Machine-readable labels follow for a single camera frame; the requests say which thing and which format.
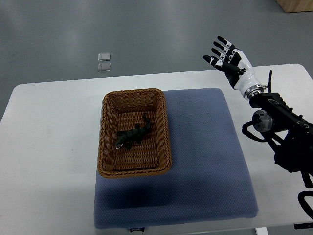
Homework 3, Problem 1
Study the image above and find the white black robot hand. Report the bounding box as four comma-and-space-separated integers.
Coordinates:
203, 36, 265, 100

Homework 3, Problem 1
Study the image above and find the dark green toy crocodile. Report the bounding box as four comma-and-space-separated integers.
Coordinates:
115, 113, 151, 149

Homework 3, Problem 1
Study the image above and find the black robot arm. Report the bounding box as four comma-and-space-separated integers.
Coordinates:
242, 82, 313, 217

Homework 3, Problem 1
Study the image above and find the brown wicker basket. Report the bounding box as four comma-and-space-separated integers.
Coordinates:
97, 88, 172, 178

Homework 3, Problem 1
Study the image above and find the wooden box corner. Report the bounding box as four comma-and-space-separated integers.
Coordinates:
276, 0, 313, 13

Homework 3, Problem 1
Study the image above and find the blue grey fabric mat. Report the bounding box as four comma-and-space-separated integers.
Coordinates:
94, 88, 258, 229

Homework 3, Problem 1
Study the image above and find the upper metal floor plate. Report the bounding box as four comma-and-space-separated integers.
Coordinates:
98, 52, 111, 61

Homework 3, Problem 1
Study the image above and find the metal floor plate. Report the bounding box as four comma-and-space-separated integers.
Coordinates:
98, 52, 111, 61
98, 62, 111, 71

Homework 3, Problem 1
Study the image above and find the lower metal floor plate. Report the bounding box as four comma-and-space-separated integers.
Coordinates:
98, 62, 111, 71

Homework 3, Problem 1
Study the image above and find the white table leg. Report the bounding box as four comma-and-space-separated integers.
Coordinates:
255, 227, 269, 235

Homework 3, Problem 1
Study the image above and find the black table control panel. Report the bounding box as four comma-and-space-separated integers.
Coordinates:
294, 222, 313, 230

